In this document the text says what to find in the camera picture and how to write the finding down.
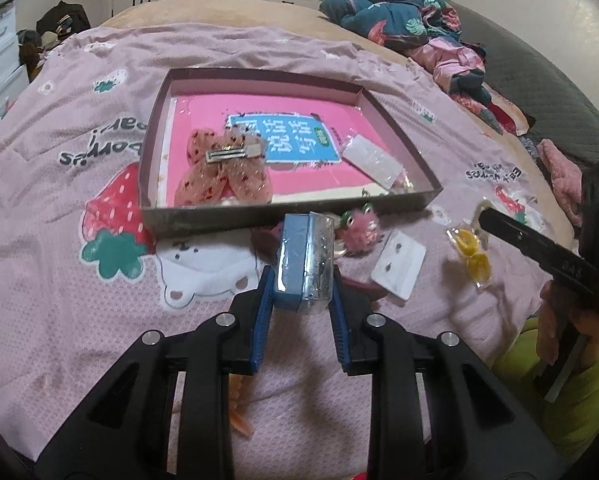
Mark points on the pink mesh bow clip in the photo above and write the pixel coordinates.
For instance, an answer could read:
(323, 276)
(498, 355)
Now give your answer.
(234, 161)

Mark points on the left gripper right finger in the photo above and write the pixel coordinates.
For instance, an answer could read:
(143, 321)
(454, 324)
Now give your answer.
(437, 410)

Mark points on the yellow clips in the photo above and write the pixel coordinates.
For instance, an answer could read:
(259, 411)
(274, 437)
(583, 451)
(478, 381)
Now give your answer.
(471, 244)

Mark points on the pink pajama garment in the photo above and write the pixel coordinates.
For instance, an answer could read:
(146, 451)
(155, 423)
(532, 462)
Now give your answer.
(447, 60)

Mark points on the pink book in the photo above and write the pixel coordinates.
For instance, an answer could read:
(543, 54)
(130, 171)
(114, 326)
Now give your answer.
(304, 137)

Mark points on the white earring card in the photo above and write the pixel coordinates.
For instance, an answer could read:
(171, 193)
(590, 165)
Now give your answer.
(399, 265)

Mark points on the black bag on floor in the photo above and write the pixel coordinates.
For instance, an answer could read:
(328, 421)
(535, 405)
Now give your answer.
(64, 20)

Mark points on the pink fluffy frog keychain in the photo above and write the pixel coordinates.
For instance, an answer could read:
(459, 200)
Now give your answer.
(359, 230)

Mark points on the pink printed quilt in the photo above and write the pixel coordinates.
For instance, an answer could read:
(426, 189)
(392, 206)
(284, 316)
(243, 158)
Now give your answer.
(223, 256)

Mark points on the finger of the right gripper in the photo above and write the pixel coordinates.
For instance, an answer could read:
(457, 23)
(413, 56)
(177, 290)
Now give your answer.
(564, 266)

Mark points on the green sleeve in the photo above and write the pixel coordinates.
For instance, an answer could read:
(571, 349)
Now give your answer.
(571, 422)

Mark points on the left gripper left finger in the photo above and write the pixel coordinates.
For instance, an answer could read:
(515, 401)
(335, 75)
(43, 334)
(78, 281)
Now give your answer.
(162, 410)

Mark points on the dark grey headboard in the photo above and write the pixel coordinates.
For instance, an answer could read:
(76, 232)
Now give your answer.
(562, 113)

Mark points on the clear bagged earring card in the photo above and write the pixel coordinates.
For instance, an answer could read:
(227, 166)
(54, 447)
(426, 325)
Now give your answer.
(375, 163)

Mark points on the person right hand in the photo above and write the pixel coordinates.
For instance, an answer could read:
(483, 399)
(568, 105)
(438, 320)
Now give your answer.
(558, 305)

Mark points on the pink fuzzy cloth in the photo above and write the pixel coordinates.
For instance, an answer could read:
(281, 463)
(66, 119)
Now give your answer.
(565, 179)

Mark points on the dark cardboard box tray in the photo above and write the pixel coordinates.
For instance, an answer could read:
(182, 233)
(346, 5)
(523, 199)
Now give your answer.
(171, 221)

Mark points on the teal floral blanket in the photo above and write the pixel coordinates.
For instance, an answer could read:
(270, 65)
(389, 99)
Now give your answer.
(396, 24)

